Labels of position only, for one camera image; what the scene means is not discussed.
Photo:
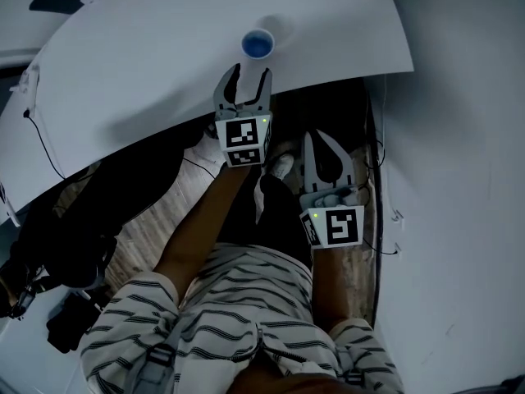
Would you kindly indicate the red plastic cup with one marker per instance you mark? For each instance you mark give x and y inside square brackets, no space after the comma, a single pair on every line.
[257,44]

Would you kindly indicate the black office chair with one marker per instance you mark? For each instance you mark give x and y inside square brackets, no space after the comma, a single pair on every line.
[123,195]

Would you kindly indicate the white wall socket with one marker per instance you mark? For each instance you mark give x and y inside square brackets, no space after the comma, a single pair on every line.
[396,216]
[395,246]

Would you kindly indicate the person's black trousers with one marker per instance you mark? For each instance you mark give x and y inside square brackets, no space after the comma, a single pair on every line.
[283,216]

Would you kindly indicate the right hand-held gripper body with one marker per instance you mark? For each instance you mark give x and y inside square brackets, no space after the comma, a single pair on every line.
[342,226]

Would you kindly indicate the person's left forearm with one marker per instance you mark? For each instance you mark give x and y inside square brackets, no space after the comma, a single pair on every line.
[197,236]

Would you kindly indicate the person's right forearm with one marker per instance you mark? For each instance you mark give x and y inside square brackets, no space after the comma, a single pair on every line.
[336,285]

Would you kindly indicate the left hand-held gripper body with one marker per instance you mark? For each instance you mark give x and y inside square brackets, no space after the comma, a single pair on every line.
[242,134]

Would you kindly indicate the person's white shoe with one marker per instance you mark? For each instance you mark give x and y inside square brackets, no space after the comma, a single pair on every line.
[281,164]

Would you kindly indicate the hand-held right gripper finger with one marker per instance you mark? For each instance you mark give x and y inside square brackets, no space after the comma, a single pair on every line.
[342,175]
[309,170]

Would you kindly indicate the striped white shirt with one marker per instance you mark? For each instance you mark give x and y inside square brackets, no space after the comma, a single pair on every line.
[246,302]

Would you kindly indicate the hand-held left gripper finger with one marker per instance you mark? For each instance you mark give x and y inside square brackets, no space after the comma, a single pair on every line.
[264,97]
[221,94]

